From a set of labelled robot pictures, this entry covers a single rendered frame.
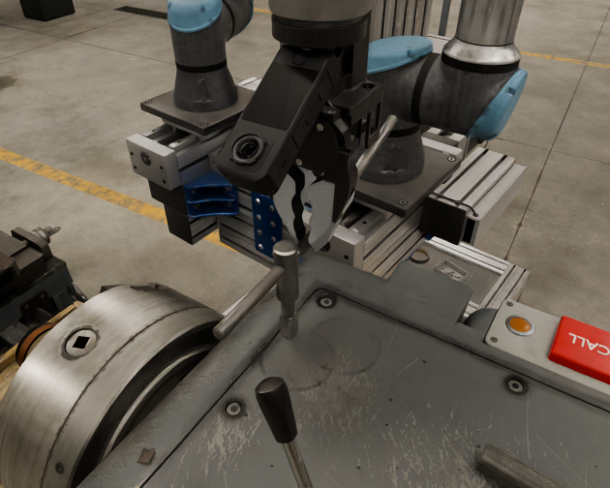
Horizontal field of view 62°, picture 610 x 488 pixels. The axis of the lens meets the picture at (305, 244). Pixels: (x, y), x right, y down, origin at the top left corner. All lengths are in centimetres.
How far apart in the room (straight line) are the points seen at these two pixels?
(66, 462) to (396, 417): 32
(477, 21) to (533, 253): 211
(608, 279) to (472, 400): 236
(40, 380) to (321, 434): 30
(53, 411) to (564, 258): 257
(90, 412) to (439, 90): 65
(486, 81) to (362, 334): 45
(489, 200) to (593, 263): 182
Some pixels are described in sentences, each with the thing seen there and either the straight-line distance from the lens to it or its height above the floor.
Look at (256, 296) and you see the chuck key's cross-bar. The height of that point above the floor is 135.
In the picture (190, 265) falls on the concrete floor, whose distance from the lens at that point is 258.
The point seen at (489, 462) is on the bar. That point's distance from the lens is 46.
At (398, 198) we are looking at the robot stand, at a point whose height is 116.
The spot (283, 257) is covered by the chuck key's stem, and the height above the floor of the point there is 137.
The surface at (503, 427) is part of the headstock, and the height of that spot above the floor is 125.
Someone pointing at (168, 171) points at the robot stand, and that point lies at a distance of 118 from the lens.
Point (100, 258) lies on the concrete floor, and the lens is 276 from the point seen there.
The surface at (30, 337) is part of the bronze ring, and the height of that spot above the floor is 112.
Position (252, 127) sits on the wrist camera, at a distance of 37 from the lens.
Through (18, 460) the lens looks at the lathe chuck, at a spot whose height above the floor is 116.
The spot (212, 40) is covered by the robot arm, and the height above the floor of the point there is 131.
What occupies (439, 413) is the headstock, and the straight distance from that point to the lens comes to 49.
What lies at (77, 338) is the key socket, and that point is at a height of 123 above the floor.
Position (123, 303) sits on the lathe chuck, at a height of 123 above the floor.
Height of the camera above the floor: 166
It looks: 39 degrees down
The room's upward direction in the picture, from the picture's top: straight up
